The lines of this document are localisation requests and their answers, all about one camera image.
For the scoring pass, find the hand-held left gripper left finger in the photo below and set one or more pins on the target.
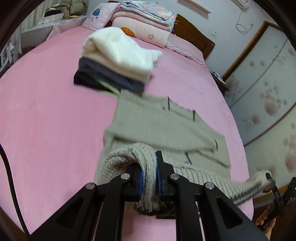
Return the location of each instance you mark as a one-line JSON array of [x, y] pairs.
[[139, 185]]

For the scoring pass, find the folded light green garment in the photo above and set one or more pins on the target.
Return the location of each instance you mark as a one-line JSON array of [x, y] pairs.
[[108, 89]]

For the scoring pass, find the dark bag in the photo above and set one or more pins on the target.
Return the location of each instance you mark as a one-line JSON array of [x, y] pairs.
[[55, 11]]

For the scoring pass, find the floral sliding wardrobe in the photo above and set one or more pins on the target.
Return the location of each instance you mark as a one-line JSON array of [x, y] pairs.
[[266, 92]]

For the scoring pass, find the long wooden wall shelf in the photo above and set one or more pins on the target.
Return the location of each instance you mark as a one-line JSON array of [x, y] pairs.
[[201, 6]]

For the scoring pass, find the pink pillow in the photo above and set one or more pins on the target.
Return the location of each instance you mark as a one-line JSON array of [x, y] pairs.
[[185, 49]]

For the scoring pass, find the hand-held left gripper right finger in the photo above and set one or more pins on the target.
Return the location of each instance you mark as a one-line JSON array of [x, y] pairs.
[[158, 178]]

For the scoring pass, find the folded blue-grey jeans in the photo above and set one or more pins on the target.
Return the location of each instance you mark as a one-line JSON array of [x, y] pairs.
[[111, 76]]

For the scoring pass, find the beige puffer jacket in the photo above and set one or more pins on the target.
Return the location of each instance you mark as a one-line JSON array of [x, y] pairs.
[[76, 5]]

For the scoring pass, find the white folded sweater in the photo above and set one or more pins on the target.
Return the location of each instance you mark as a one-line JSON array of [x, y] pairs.
[[115, 51]]

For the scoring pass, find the person's right hand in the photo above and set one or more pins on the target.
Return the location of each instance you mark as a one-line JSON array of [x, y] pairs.
[[262, 217]]

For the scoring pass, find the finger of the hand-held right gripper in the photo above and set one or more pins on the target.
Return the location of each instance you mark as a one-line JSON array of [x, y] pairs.
[[269, 180]]

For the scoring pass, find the bed with pink sheet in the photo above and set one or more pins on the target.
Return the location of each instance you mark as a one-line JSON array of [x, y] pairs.
[[46, 115]]

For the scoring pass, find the pink folded quilt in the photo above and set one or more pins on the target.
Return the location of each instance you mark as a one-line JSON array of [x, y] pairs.
[[143, 30]]

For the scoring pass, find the beige knitted cardigan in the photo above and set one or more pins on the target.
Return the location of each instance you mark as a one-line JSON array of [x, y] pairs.
[[161, 120]]

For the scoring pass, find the wooden nightstand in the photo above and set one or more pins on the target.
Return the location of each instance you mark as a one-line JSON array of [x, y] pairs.
[[219, 84]]

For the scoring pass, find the white air conditioner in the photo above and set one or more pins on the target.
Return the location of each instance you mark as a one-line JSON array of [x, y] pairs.
[[241, 2]]

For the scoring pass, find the pillow with blue handbag print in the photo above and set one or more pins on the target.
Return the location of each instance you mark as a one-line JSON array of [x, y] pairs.
[[97, 16]]

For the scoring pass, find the folded black garment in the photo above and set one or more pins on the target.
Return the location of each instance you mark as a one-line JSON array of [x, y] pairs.
[[83, 80]]

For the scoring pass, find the wooden headboard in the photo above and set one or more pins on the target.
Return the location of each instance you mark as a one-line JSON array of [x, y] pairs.
[[194, 34]]

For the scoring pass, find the white light switch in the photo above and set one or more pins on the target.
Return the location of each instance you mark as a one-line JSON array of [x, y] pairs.
[[214, 34]]

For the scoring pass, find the white paper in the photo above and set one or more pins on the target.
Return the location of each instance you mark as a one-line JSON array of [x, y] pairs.
[[217, 75]]

